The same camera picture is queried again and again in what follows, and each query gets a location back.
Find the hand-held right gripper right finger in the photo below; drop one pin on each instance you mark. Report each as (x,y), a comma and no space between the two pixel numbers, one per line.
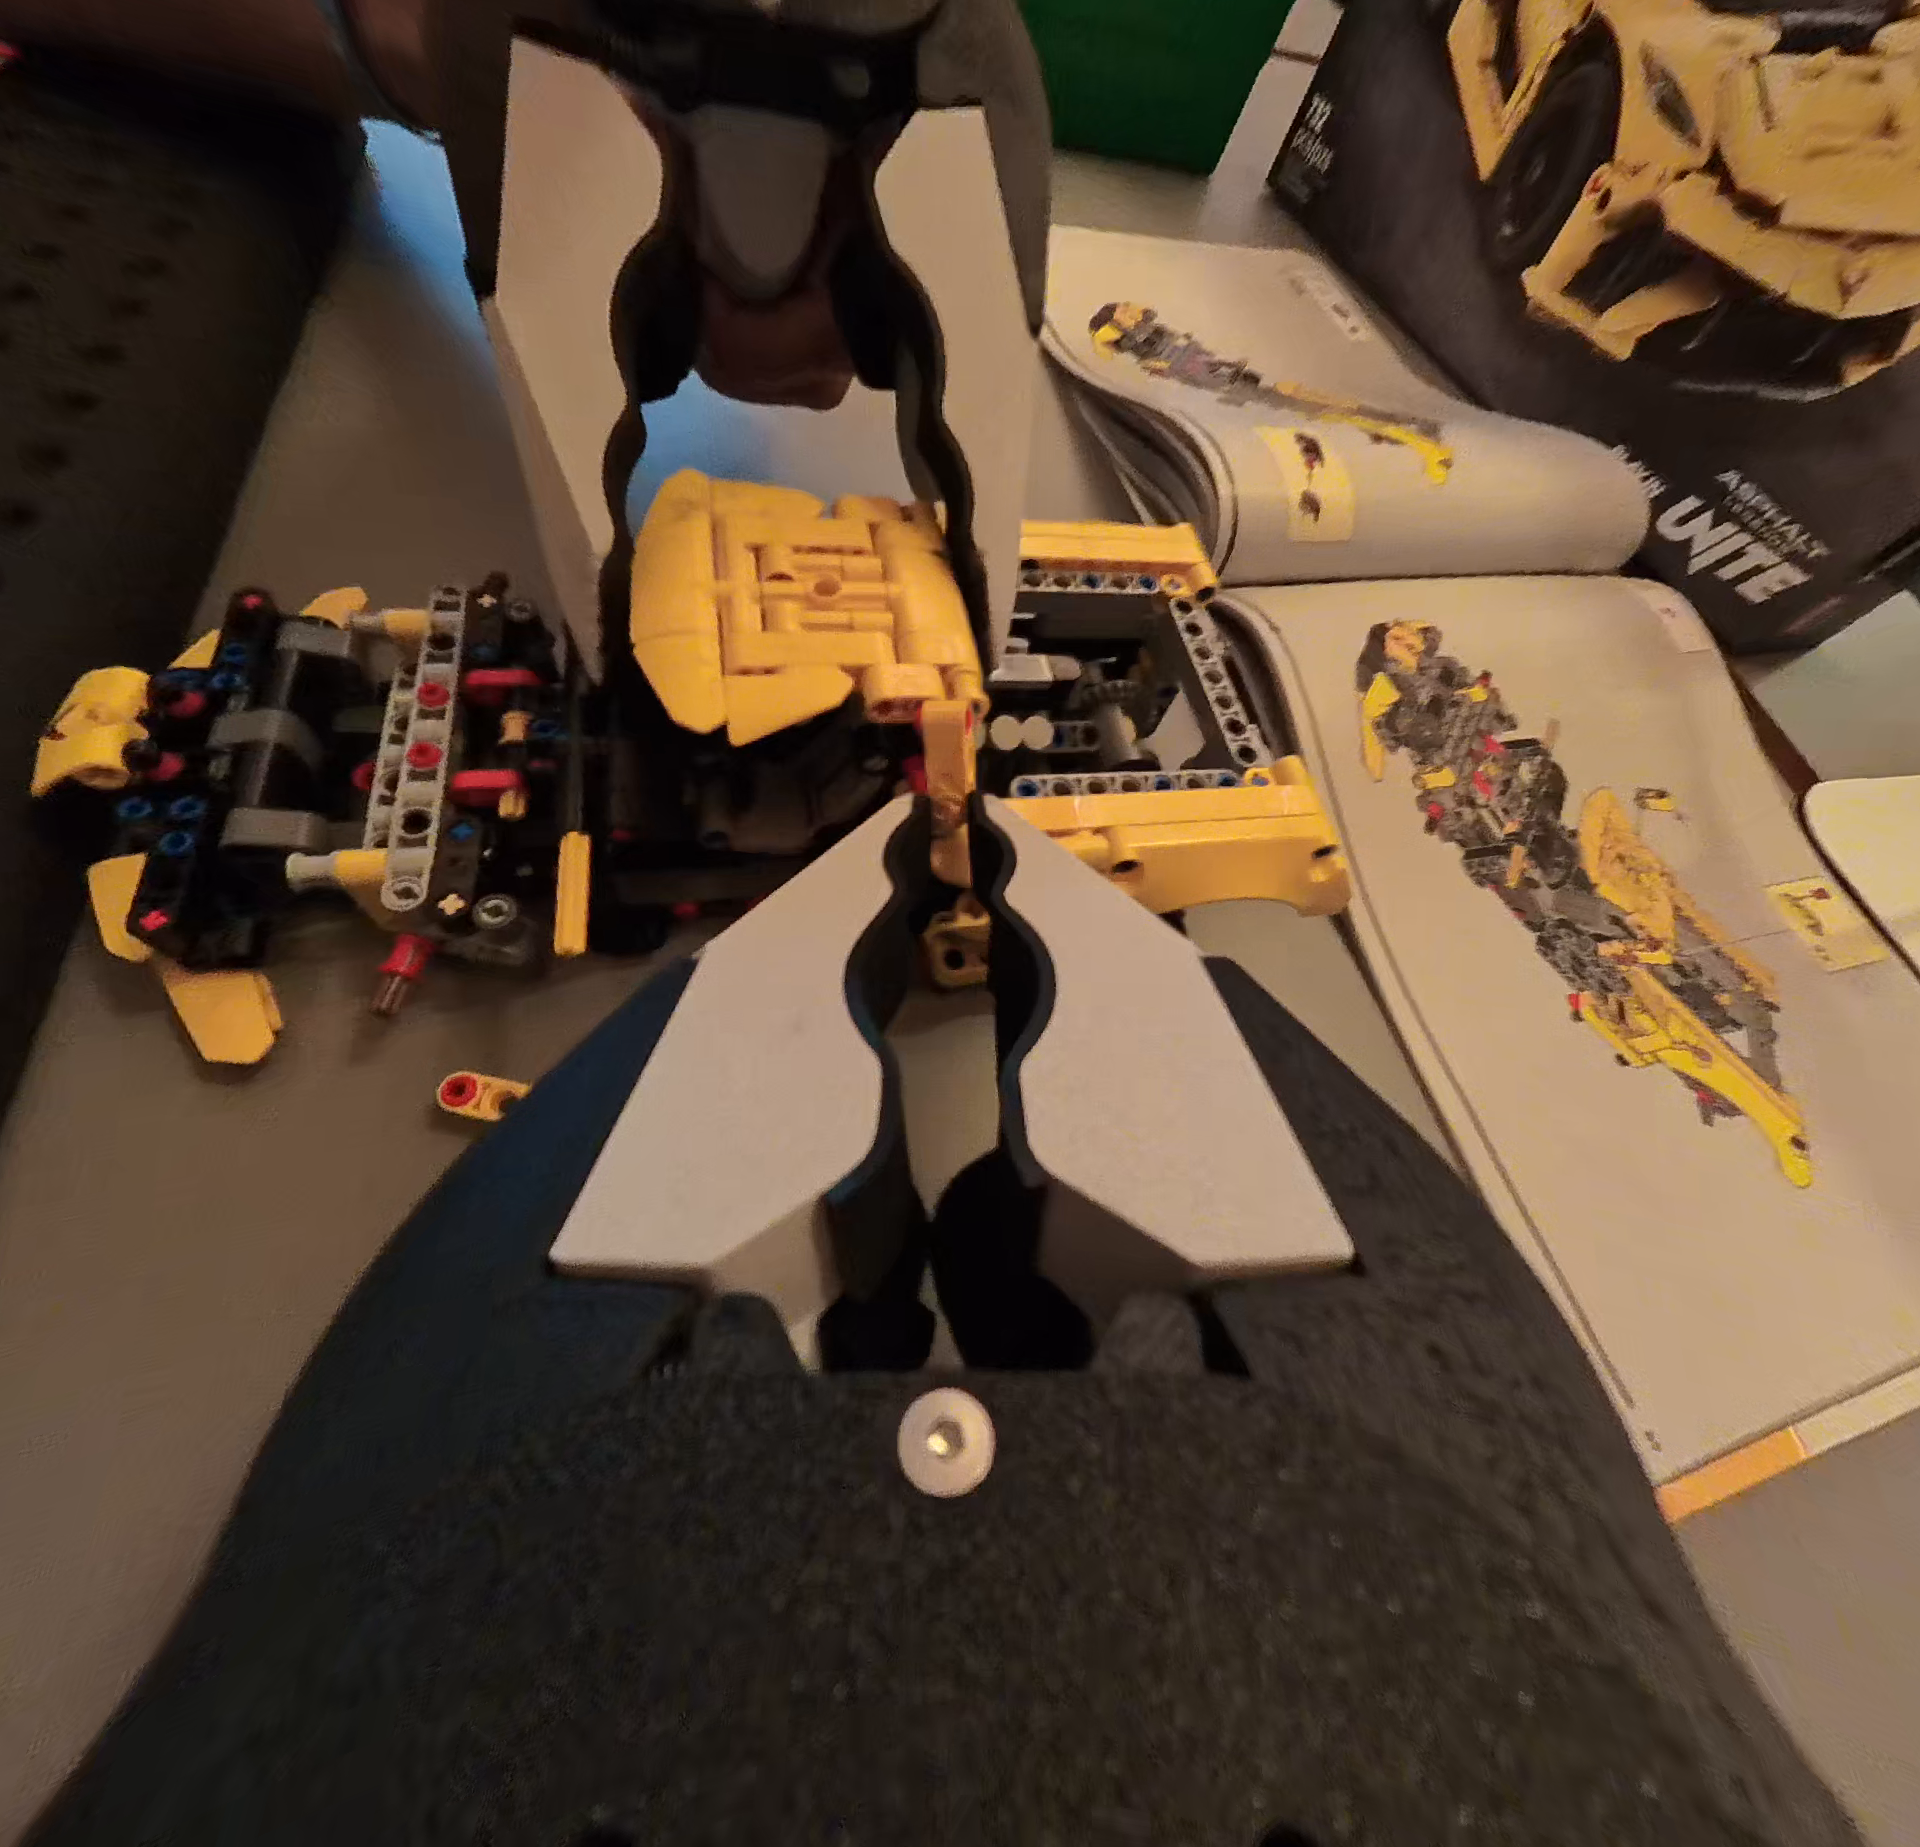
(1188,1131)

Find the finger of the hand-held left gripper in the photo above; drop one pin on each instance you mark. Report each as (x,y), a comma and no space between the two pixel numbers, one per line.
(553,299)
(973,376)

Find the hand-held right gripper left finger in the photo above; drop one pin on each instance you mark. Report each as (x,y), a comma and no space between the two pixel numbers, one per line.
(721,1131)

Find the small yellow connector red pin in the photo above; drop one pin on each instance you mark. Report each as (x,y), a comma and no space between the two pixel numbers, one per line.
(487,1091)

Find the yellow toy brick car model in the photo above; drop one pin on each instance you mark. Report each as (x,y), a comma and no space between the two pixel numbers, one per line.
(778,604)

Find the yellow brick beam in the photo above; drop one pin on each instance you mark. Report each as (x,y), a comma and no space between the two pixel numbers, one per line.
(946,771)

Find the person's left forearm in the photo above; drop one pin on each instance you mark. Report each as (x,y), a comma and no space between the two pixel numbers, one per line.
(177,6)

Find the grey desk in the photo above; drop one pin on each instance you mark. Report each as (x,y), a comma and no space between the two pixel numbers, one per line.
(227,1271)

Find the person's left hand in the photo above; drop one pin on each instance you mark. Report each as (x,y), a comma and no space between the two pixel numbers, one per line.
(768,355)

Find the green box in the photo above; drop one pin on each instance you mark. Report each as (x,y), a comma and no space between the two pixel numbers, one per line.
(1141,40)

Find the black toy set box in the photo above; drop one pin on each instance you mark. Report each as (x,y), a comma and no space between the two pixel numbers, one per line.
(1428,299)

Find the open instruction booklet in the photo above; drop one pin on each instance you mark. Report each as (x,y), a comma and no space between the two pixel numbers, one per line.
(1727,1206)

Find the white sign stand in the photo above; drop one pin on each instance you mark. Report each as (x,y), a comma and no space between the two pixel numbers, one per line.
(1865,860)

